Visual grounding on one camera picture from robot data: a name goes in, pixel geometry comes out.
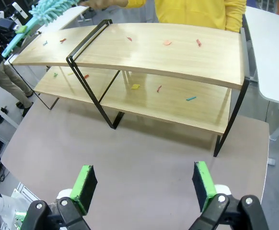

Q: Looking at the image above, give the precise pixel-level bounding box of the large white table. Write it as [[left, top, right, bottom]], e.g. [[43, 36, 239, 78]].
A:
[[244, 6, 279, 166]]

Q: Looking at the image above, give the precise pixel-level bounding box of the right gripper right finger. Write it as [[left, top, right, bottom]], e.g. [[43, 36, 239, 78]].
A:
[[189, 161, 269, 230]]

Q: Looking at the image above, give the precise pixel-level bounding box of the bystander in khaki trousers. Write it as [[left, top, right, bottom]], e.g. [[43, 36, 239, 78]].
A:
[[0, 47, 35, 117]]

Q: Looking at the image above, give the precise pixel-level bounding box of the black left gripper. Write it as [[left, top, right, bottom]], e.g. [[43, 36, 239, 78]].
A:
[[0, 18, 29, 36]]

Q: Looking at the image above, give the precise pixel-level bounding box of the person's yellow hoodie torso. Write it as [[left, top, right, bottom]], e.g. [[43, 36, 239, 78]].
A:
[[153, 0, 226, 31]]

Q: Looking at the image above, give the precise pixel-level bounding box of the white table with thin edge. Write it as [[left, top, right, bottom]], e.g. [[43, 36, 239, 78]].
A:
[[37, 6, 90, 34]]

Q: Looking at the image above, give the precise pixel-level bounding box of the person's left forearm yellow sleeve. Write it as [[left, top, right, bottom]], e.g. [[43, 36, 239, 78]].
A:
[[224, 0, 247, 34]]

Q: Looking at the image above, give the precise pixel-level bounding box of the person's right forearm yellow sleeve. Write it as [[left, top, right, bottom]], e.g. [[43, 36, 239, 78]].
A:
[[126, 0, 147, 9]]

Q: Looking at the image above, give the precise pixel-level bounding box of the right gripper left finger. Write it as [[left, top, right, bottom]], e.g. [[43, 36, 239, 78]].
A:
[[22, 164, 98, 230]]

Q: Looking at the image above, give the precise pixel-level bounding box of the white low cabinet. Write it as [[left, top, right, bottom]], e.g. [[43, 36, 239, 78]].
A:
[[10, 181, 42, 209]]

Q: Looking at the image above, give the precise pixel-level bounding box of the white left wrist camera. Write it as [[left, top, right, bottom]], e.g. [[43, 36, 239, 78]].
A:
[[11, 2, 29, 19]]

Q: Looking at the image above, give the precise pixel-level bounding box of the teal microfiber duster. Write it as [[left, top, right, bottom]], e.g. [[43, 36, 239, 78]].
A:
[[1, 0, 84, 58]]

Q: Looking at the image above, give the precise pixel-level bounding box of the person's right hand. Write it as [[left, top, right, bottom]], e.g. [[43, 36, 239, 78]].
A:
[[78, 0, 128, 11]]

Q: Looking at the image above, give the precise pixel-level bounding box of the wooden shelf unit black frame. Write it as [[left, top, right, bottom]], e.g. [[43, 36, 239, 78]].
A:
[[67, 19, 252, 158], [4, 19, 126, 130]]

